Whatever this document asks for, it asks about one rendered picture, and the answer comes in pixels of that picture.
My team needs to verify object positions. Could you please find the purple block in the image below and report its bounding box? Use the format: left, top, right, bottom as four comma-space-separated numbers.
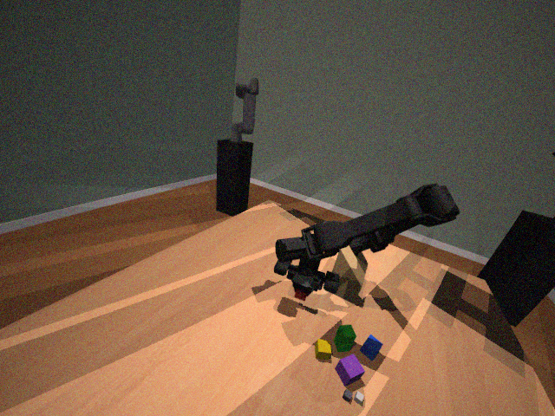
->
336, 354, 365, 387

